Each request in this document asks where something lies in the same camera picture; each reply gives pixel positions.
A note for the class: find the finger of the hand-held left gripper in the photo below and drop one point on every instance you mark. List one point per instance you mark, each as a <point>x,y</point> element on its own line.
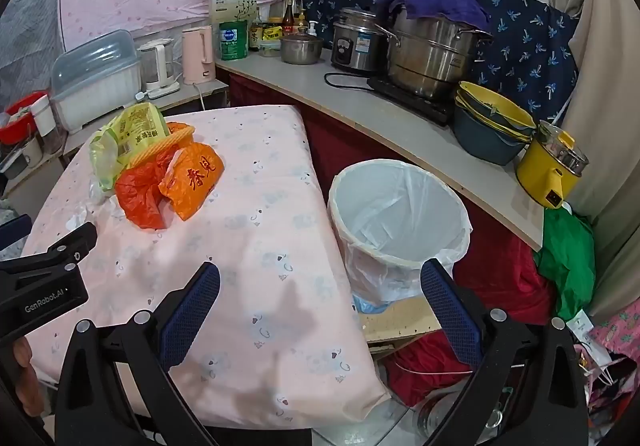
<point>75,246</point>

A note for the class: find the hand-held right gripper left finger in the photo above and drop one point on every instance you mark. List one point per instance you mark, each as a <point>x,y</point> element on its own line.
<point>192,316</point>

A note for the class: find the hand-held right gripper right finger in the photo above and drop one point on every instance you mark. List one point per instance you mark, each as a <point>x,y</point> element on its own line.
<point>450,311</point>

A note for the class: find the red-orange plastic bag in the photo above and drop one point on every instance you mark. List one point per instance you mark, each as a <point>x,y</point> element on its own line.
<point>140,196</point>

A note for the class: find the white lined trash bin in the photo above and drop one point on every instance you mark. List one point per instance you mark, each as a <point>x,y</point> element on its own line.
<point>380,206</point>

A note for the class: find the orange printed plastic bag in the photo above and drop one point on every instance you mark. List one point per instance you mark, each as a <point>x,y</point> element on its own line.
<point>192,186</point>

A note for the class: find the person's left hand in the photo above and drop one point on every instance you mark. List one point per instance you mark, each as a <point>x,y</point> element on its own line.
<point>25,371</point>

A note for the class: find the particle board stand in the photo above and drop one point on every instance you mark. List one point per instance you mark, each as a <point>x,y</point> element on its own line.
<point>400,321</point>

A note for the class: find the crumpled clear plastic bag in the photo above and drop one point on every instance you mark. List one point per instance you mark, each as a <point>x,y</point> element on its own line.
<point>97,193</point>

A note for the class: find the red cloth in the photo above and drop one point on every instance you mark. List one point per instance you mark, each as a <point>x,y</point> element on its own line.
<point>495,271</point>

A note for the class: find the blue plastic bag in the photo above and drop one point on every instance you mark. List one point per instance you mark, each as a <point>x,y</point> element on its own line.
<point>372,303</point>

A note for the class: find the pink printed blanket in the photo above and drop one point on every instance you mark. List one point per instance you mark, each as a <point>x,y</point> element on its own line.
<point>260,276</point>

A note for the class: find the clear plastic bottle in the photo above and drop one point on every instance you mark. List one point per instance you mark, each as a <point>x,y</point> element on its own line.
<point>450,418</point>

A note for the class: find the green cloth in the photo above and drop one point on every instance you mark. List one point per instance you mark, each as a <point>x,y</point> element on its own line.
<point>570,256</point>

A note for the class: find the white jar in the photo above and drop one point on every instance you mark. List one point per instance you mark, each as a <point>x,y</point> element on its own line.
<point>44,116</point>

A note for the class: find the yellow-green plastic bag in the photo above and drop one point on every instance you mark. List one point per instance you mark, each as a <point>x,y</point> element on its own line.
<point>135,126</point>

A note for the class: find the orange ribbed foam net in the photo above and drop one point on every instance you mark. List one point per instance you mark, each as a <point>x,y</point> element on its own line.
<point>165,144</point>

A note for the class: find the red bowl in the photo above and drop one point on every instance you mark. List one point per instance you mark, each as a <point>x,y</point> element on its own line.
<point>17,116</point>

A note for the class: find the yellow electric cooking pot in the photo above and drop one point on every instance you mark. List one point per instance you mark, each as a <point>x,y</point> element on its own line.
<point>542,171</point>

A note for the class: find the pink patterned cloth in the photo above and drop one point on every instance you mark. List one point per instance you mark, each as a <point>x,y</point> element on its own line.
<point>615,346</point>

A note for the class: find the blue plastic basin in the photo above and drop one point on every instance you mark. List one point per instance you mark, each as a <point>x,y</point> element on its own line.
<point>485,144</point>

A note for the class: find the white dish container grey lid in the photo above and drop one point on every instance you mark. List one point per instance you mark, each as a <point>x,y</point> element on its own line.
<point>95,76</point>

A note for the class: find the yellow colander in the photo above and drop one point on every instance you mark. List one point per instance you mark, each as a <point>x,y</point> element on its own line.
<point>500,104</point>
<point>520,134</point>

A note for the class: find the white glass kettle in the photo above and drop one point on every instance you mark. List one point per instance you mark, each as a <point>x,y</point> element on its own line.
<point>157,64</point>

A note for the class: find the black induction cooker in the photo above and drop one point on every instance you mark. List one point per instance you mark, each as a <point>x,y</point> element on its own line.
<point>415,101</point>

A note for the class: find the grey mesh net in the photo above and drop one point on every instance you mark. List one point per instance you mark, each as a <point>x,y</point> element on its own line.
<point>30,26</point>

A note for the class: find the pink electric kettle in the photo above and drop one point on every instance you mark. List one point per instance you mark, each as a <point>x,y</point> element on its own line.
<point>197,54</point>

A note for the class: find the large steel stockpot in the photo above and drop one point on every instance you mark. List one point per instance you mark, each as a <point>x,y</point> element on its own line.
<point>430,61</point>

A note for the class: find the green tin can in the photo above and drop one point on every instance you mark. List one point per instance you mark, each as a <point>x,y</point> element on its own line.
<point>234,41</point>

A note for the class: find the glass food container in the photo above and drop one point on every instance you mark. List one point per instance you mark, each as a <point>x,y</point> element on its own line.
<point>269,49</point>

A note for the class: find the dark glass bottle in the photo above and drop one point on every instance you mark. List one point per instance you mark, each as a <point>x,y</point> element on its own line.
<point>255,34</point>

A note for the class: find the steel rice cooker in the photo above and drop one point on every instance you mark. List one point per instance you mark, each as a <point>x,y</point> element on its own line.
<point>355,46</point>

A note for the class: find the beige curtain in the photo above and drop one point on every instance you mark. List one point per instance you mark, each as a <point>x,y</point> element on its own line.
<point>605,76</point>

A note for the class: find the navy printed cloth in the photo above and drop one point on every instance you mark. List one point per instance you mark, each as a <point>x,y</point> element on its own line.
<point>525,36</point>

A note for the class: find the small steel pot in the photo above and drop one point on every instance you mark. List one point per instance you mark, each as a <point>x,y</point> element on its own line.
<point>300,49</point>

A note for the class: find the white and tan cardboard box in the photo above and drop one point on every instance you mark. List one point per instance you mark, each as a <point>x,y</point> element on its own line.
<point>232,1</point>

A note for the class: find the yellow label jar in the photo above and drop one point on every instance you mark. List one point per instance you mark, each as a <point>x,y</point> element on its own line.
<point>272,31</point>

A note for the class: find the purple towel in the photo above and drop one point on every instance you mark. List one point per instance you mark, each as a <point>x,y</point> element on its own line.
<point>440,1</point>

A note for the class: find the white pump bottle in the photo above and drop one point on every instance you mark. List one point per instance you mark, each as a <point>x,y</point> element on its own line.
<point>313,29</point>

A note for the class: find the tall sauce bottle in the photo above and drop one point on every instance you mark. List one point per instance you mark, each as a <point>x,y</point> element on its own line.
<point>289,16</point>

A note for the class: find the amber bottle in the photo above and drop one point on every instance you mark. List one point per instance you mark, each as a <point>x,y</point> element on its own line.
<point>302,21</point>

